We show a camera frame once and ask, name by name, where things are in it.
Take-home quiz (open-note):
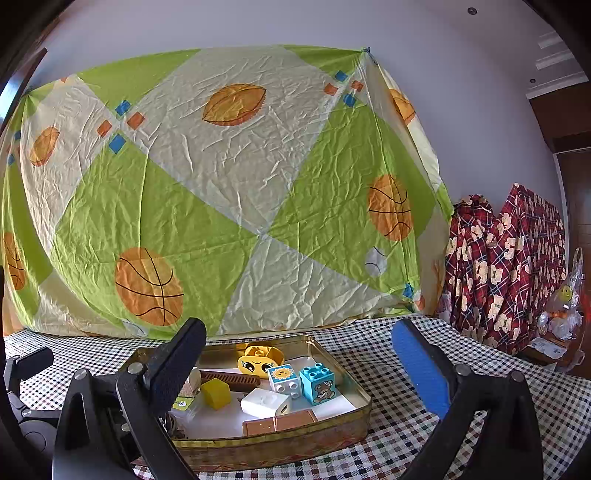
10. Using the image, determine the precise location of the wooden cabinet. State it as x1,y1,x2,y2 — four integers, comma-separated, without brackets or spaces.
529,69,591,324

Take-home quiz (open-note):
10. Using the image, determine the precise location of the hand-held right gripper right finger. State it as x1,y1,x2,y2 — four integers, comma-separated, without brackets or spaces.
392,318,550,480

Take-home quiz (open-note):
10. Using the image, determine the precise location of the red plaid bear cloth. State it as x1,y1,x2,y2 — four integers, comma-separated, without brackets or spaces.
438,182,568,356

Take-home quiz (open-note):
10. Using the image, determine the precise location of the gold metal tin box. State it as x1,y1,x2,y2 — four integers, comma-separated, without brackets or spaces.
117,335,374,472

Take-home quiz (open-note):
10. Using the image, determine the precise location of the green white tissue packet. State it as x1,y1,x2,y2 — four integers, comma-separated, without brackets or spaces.
172,394,204,423

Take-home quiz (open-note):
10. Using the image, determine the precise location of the blue toy brick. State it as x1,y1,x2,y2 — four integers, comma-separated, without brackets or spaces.
299,362,343,407

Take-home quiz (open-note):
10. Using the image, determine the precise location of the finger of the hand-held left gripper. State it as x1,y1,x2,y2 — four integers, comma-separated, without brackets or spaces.
4,347,55,403

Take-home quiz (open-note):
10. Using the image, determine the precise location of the clear plastic bag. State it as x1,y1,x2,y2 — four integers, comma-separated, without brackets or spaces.
538,247,587,370

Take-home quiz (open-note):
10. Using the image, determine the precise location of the brown folding wallet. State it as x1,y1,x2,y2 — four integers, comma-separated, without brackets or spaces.
242,408,320,437

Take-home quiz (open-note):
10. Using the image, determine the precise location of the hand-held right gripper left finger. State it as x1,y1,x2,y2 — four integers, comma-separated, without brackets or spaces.
54,318,208,480

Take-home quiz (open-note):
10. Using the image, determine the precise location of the yellow cube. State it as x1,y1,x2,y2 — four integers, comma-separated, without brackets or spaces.
199,378,232,411

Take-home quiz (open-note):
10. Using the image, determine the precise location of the white cardboard box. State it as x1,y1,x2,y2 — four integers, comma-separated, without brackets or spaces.
180,367,202,398

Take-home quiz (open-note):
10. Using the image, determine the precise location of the brown comb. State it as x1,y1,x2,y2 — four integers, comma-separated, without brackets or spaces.
198,367,262,388

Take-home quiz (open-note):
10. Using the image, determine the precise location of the green basketball print sheet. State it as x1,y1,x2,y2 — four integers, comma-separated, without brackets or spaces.
0,44,455,342

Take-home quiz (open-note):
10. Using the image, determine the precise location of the white sun toy brick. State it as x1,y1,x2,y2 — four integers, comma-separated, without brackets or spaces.
268,364,303,400

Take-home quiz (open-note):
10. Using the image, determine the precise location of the yellow face toy brick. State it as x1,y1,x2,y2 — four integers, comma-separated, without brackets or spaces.
237,342,284,380

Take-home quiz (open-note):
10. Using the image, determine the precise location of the white charger adapter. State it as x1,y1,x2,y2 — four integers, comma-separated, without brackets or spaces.
240,387,293,422

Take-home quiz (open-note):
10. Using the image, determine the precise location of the checkered tablecloth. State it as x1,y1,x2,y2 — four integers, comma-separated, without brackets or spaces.
0,314,591,480

